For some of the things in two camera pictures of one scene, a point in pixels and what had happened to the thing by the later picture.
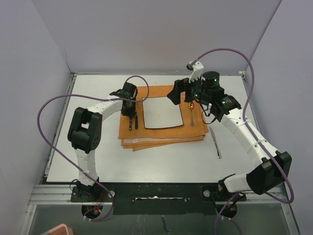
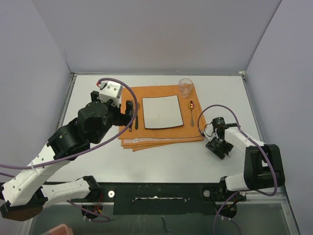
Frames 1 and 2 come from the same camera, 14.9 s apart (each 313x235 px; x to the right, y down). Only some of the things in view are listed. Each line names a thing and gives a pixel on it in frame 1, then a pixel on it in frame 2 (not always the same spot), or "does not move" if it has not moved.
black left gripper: x=130 y=112 to x=122 y=118
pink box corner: x=62 y=229 does not move
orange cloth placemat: x=132 y=131 does not move
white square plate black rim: x=161 y=112 does not move
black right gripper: x=181 y=86 to x=220 y=152
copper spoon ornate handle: x=191 y=106 does not move
